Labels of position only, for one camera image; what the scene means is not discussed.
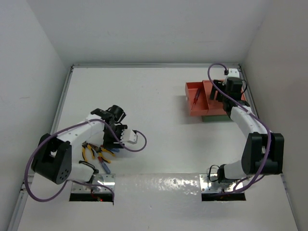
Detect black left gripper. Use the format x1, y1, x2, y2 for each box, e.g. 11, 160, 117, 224
103, 125, 127, 147

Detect salmon drawer box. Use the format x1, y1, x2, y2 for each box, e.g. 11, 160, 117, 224
204, 80, 245, 116

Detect blue handled screwdriver top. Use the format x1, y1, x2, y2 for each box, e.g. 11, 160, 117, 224
191, 88, 201, 111

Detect salmon pull-out drawer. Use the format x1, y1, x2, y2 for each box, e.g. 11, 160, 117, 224
185, 81, 209, 116

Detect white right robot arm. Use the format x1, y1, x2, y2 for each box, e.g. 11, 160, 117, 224
210, 77, 284, 183

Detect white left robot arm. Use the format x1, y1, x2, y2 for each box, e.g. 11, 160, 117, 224
31, 105, 127, 184

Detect green drawer box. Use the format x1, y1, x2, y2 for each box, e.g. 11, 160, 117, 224
201, 115, 231, 123

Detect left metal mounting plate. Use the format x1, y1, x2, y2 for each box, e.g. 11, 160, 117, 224
71, 174, 116, 193

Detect metal mounting plate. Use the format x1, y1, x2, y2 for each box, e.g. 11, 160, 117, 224
71, 174, 116, 193
199, 173, 239, 194

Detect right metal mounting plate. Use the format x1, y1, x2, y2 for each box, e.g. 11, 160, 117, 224
199, 173, 239, 194

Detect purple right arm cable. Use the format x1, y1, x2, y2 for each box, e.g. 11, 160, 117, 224
208, 63, 272, 194

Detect yellow handled cutting pliers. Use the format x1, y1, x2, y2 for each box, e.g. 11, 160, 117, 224
95, 145, 116, 164

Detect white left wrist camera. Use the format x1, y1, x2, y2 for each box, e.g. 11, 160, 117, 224
120, 129, 138, 144

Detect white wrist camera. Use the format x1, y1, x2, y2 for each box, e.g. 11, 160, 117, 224
120, 129, 138, 144
224, 68, 240, 78

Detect blue handled screwdriver bottom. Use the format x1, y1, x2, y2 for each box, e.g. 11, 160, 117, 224
98, 156, 111, 174

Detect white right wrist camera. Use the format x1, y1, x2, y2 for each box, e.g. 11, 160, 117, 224
224, 68, 240, 78

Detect yellow handled long-nose pliers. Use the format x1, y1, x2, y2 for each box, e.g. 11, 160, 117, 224
81, 142, 95, 162

